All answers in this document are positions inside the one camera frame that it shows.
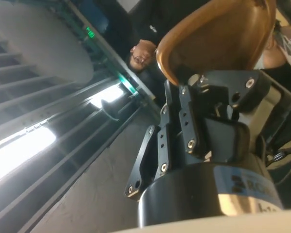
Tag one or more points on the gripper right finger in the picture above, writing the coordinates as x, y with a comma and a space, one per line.
242, 89

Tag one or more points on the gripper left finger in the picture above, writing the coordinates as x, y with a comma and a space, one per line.
140, 165

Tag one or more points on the brown cup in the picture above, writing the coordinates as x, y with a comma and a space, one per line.
220, 36

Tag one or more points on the person in patterned shirt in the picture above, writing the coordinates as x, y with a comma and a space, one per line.
272, 57

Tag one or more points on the long ceiling light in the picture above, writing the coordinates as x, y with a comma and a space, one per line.
109, 93
17, 157

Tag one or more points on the person in black shirt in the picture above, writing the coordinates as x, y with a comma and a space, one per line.
141, 54

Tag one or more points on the green lit sign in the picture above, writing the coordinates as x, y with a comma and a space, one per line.
90, 32

